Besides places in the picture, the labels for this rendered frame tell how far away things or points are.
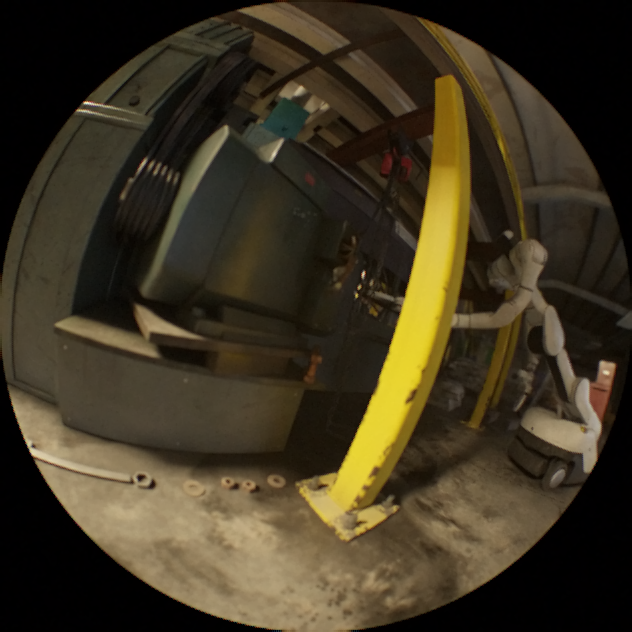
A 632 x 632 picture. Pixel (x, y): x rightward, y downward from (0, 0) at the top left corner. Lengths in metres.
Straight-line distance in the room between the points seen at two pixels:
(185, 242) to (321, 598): 0.71
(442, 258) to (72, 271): 0.89
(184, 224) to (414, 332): 0.51
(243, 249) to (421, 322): 0.42
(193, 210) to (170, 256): 0.10
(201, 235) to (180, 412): 0.43
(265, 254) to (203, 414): 0.44
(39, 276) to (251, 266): 0.62
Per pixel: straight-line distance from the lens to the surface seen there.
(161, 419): 0.63
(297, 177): 0.63
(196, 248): 0.45
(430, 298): 0.50
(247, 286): 0.52
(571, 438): 1.38
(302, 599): 0.51
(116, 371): 0.59
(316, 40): 1.52
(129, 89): 0.97
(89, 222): 0.67
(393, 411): 0.51
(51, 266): 0.73
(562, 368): 1.43
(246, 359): 0.52
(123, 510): 0.56
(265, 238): 0.54
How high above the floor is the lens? 0.47
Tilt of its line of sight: 1 degrees up
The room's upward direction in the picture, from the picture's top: 18 degrees clockwise
